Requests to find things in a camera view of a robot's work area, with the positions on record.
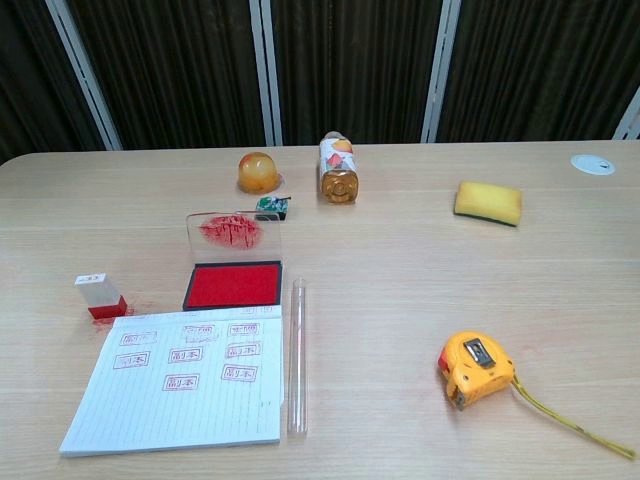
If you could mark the yellow tape measure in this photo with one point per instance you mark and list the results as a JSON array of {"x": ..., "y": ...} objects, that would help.
[{"x": 475, "y": 370}]

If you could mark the yellow sponge green base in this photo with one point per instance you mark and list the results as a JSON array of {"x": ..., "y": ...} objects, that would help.
[{"x": 487, "y": 202}]

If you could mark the small green toy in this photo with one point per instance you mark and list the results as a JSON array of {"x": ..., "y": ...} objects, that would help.
[{"x": 272, "y": 206}]

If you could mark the white partition frame post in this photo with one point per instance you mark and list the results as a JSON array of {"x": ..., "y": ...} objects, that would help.
[
  {"x": 270, "y": 75},
  {"x": 440, "y": 75},
  {"x": 85, "y": 75},
  {"x": 631, "y": 115}
]

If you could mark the red ink pad clear lid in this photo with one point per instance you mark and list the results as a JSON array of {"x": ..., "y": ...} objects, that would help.
[{"x": 232, "y": 286}]

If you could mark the orange fruit jelly cup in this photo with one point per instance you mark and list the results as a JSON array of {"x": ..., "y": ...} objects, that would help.
[{"x": 257, "y": 172}]

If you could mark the clear glass test tube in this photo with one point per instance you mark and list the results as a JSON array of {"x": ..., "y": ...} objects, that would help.
[{"x": 297, "y": 360}]

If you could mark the orange drink plastic bottle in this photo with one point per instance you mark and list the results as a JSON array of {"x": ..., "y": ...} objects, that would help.
[{"x": 339, "y": 175}]

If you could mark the clear red stamp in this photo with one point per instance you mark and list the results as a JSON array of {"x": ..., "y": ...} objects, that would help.
[{"x": 100, "y": 295}]

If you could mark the white lined notepad red stamps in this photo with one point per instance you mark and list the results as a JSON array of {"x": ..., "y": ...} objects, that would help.
[{"x": 175, "y": 400}]

